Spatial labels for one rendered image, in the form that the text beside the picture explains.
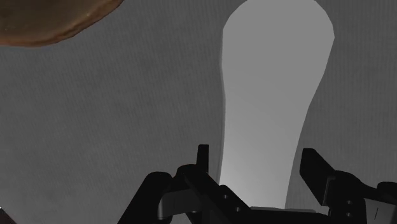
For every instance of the brown round object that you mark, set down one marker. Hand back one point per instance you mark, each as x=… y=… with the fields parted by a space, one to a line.
x=46 y=18

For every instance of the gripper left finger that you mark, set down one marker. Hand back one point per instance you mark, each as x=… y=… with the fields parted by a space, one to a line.
x=192 y=192

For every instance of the pale grey elongated rounded object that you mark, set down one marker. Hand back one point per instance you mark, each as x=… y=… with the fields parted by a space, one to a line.
x=273 y=93

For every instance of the grey fabric sofa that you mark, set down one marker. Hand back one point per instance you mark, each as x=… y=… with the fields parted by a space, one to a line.
x=108 y=118

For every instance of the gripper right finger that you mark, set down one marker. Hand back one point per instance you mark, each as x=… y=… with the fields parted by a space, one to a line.
x=344 y=192

